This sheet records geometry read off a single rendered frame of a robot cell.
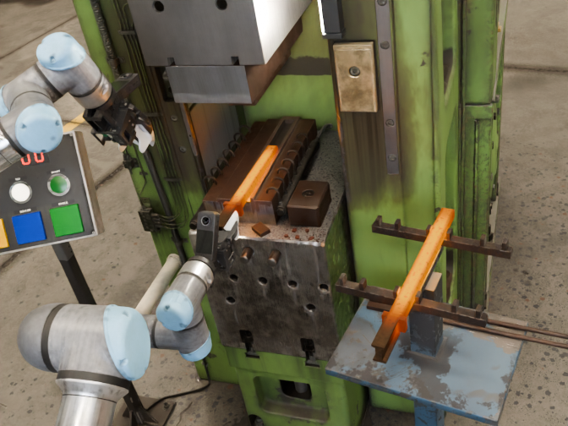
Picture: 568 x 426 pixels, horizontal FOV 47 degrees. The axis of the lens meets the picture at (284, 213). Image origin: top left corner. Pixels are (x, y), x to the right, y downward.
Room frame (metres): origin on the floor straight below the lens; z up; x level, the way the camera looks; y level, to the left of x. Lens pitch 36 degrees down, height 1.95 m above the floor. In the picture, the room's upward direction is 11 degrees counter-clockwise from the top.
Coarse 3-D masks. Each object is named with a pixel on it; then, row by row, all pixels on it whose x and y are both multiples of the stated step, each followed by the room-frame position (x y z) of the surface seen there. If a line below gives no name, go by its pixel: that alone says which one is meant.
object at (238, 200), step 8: (264, 152) 1.60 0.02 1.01; (272, 152) 1.59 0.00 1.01; (264, 160) 1.55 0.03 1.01; (256, 168) 1.51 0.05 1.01; (264, 168) 1.52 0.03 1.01; (248, 176) 1.48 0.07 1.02; (256, 176) 1.47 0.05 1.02; (248, 184) 1.44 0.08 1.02; (256, 184) 1.46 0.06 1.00; (240, 192) 1.40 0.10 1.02; (248, 192) 1.41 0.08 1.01; (232, 200) 1.37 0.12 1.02; (240, 200) 1.36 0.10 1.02; (224, 208) 1.34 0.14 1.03; (232, 208) 1.33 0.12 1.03; (240, 208) 1.34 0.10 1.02; (224, 216) 1.30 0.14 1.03; (224, 224) 1.27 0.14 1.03
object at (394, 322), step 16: (448, 224) 1.14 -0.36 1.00; (432, 240) 1.09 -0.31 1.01; (432, 256) 1.04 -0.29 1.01; (416, 272) 1.00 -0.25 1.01; (416, 288) 0.96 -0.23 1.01; (400, 304) 0.92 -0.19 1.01; (384, 320) 0.88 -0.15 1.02; (400, 320) 0.88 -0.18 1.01; (384, 336) 0.84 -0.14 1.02; (384, 352) 0.82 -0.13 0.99
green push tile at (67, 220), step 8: (56, 208) 1.46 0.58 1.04; (64, 208) 1.46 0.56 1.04; (72, 208) 1.46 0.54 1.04; (56, 216) 1.45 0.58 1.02; (64, 216) 1.45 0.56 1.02; (72, 216) 1.45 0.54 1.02; (80, 216) 1.45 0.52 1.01; (56, 224) 1.44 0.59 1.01; (64, 224) 1.44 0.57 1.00; (72, 224) 1.44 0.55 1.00; (80, 224) 1.43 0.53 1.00; (56, 232) 1.43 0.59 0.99; (64, 232) 1.43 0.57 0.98; (72, 232) 1.42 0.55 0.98
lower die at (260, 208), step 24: (312, 120) 1.76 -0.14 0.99; (240, 144) 1.72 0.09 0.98; (264, 144) 1.68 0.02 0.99; (288, 144) 1.65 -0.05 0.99; (240, 168) 1.57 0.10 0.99; (288, 168) 1.52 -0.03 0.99; (216, 192) 1.49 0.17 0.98; (264, 192) 1.43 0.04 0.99; (240, 216) 1.42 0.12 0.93; (264, 216) 1.39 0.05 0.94
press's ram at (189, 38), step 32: (128, 0) 1.48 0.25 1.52; (160, 0) 1.45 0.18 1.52; (192, 0) 1.42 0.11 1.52; (224, 0) 1.39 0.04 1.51; (256, 0) 1.37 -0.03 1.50; (288, 0) 1.55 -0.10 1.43; (160, 32) 1.46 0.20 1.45; (192, 32) 1.42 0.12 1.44; (224, 32) 1.39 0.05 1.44; (256, 32) 1.36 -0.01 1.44; (288, 32) 1.52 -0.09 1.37; (160, 64) 1.47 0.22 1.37; (192, 64) 1.43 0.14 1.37; (224, 64) 1.40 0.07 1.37; (256, 64) 1.37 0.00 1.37
